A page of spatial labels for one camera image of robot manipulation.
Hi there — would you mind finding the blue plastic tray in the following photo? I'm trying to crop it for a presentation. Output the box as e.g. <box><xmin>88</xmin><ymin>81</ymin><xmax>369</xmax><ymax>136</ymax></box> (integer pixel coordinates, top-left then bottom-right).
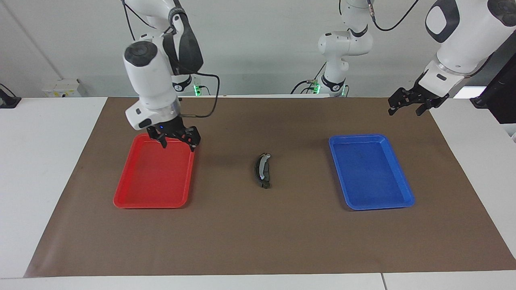
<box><xmin>329</xmin><ymin>134</ymin><xmax>415</xmax><ymax>211</ymax></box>

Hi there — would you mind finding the black clamp mount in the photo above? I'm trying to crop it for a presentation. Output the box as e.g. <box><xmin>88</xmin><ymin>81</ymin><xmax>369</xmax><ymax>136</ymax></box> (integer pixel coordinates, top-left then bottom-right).
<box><xmin>0</xmin><ymin>83</ymin><xmax>22</xmax><ymax>109</ymax></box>

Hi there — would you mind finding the curved brake shoe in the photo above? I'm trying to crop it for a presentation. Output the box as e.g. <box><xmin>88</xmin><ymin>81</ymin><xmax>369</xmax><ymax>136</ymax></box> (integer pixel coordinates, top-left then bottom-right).
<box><xmin>254</xmin><ymin>153</ymin><xmax>272</xmax><ymax>188</ymax></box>

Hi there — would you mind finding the green lit right base connector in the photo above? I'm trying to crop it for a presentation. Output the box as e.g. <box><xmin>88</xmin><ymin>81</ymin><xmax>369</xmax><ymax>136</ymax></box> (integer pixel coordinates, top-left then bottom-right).
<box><xmin>193</xmin><ymin>77</ymin><xmax>210</xmax><ymax>96</ymax></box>

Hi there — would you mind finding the black left base cable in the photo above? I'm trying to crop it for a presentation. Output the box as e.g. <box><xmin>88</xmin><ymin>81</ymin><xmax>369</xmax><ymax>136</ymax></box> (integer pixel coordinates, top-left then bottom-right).
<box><xmin>290</xmin><ymin>62</ymin><xmax>328</xmax><ymax>94</ymax></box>

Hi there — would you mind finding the black equipment stand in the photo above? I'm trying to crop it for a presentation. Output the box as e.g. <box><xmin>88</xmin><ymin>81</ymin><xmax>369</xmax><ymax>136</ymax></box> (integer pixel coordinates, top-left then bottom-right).
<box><xmin>470</xmin><ymin>40</ymin><xmax>516</xmax><ymax>124</ymax></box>

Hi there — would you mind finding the red plastic tray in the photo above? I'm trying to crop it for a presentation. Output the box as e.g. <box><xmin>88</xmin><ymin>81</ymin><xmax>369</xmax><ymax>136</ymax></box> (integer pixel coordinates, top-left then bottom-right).
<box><xmin>113</xmin><ymin>133</ymin><xmax>196</xmax><ymax>209</ymax></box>

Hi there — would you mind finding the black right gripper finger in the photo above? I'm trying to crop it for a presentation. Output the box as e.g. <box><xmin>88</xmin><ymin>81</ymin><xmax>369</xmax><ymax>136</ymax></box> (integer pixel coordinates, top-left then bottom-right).
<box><xmin>181</xmin><ymin>126</ymin><xmax>202</xmax><ymax>153</ymax></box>
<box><xmin>147</xmin><ymin>127</ymin><xmax>168</xmax><ymax>149</ymax></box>

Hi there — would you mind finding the brown table mat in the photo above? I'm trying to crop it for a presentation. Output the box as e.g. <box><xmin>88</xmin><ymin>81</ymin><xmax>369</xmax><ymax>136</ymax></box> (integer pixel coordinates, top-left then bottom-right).
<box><xmin>24</xmin><ymin>97</ymin><xmax>516</xmax><ymax>278</ymax></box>

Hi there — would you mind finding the white wall socket box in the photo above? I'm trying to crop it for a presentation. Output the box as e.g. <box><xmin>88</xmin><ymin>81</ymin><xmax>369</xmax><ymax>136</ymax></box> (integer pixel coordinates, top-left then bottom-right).
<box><xmin>42</xmin><ymin>79</ymin><xmax>87</xmax><ymax>97</ymax></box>

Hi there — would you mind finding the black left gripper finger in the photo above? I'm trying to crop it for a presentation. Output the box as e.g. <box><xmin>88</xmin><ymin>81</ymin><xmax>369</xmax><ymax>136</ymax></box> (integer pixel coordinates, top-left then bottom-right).
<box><xmin>415</xmin><ymin>99</ymin><xmax>434</xmax><ymax>117</ymax></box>
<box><xmin>388</xmin><ymin>87</ymin><xmax>424</xmax><ymax>116</ymax></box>

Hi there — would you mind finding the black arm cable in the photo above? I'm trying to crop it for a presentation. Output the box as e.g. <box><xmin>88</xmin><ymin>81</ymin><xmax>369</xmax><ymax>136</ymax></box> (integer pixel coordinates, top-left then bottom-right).
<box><xmin>369</xmin><ymin>0</ymin><xmax>420</xmax><ymax>32</ymax></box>
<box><xmin>121</xmin><ymin>0</ymin><xmax>221</xmax><ymax>119</ymax></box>

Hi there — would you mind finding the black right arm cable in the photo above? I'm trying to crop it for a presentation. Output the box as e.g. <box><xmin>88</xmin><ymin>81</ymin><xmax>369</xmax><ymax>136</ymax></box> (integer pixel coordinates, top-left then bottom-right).
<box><xmin>121</xmin><ymin>0</ymin><xmax>221</xmax><ymax>119</ymax></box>

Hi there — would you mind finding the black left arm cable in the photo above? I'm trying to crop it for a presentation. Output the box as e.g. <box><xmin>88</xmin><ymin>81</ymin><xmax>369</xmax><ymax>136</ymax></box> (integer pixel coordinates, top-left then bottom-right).
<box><xmin>369</xmin><ymin>0</ymin><xmax>420</xmax><ymax>32</ymax></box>

